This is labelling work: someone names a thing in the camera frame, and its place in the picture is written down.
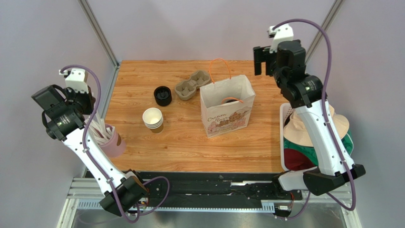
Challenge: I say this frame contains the paper takeout bag orange handles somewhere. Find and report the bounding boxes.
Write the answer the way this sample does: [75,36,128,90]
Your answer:
[200,58,256,138]

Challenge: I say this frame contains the stack of paper cups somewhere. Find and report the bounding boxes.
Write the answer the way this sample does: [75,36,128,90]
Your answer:
[142,108,164,133]

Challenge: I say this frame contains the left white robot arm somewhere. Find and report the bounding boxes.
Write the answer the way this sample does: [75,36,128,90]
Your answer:
[32,85,147,216]

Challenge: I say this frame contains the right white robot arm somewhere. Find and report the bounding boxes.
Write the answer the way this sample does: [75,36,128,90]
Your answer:
[253,40,366,196]

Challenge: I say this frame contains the white plastic basket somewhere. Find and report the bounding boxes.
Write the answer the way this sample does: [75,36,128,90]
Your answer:
[280,103,293,171]

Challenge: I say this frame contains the beige bucket hat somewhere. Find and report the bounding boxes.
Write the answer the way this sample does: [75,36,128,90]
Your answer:
[284,105,349,147]

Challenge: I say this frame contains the pink cup with straws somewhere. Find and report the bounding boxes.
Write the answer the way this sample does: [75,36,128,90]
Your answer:
[88,114,126,158]

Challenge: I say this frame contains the green garment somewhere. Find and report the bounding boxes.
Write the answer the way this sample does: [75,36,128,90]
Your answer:
[283,129,354,163]

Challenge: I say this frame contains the dark red garment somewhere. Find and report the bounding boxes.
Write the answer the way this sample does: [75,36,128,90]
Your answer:
[284,148,318,171]

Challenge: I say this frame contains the stack of black lids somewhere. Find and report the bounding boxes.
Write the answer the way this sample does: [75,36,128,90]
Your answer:
[154,86,172,106]

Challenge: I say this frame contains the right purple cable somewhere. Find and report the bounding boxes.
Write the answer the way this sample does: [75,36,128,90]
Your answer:
[272,19,357,221]

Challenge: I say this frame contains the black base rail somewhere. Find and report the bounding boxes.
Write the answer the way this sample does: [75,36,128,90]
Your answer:
[85,171,303,210]

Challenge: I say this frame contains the aluminium frame base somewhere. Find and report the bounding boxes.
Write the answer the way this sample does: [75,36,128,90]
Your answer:
[57,172,361,228]

